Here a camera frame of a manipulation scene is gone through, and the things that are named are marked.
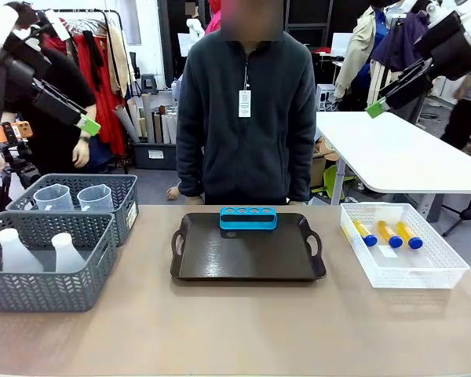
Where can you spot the mannequin with beige coat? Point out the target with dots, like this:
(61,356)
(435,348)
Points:
(361,47)

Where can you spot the white hang tag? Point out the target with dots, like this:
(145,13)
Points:
(245,104)

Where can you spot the red garments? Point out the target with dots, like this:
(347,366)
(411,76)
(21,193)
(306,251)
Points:
(106,106)

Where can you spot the black tripod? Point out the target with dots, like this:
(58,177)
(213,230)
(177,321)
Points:
(21,173)

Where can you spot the person's left forearm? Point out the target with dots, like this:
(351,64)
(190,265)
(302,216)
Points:
(302,173)

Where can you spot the grey plastic basket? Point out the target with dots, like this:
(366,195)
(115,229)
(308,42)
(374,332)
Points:
(43,290)

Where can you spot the grey basket with label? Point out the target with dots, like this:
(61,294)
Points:
(117,196)

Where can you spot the hand of person in black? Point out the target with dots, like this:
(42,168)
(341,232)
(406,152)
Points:
(81,153)

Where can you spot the dark brown serving tray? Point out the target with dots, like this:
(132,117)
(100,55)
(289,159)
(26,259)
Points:
(247,255)

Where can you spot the grey paper roll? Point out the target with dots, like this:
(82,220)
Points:
(126,123)

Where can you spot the grey step stool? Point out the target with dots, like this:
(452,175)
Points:
(149,84)

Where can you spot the person's right hand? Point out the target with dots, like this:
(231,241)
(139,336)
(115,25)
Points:
(173,194)

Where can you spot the blue tube rack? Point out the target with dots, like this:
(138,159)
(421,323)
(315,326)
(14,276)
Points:
(248,224)

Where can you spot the clear plastic beaker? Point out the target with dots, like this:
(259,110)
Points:
(53,198)
(95,199)

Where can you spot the mannequin with purple garment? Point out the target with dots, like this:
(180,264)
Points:
(400,43)

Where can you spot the orange phone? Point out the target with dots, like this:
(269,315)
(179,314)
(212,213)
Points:
(17,131)

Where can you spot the white paper roll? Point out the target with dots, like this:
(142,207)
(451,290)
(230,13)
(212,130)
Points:
(148,118)

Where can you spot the person's left hand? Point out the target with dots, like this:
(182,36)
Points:
(298,203)

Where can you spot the black clothing rack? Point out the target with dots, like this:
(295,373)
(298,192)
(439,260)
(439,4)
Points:
(117,23)

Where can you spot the white plastic flask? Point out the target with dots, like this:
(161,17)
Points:
(66,255)
(13,255)

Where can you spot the brown paper roll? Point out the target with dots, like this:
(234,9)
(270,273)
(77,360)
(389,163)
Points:
(159,127)

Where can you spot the green plastic object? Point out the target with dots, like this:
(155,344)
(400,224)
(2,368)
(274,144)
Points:
(333,178)

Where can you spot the person's right forearm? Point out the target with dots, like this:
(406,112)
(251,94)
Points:
(188,169)

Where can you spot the person in black shirt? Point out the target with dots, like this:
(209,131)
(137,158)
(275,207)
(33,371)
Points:
(59,98)

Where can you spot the white table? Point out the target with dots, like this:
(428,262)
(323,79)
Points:
(396,153)

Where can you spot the black stand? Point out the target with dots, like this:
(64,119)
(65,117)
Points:
(465,214)

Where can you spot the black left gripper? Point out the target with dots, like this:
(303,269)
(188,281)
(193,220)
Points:
(25,55)

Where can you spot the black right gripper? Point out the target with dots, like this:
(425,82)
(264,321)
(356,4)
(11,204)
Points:
(451,55)

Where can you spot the yellow tube with blue cap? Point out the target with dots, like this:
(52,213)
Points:
(389,235)
(364,232)
(409,235)

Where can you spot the beige hanging garment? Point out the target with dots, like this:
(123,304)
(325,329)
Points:
(119,59)

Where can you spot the person in dark fleece jacket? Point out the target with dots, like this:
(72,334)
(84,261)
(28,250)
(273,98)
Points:
(243,157)

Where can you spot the white plastic basket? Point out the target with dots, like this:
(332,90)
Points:
(416,275)

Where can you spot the person in grey shirt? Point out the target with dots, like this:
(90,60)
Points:
(469,114)

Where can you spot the beige paper roll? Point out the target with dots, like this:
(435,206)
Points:
(138,118)

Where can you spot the grey storage bin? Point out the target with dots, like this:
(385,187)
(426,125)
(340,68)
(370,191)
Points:
(157,155)

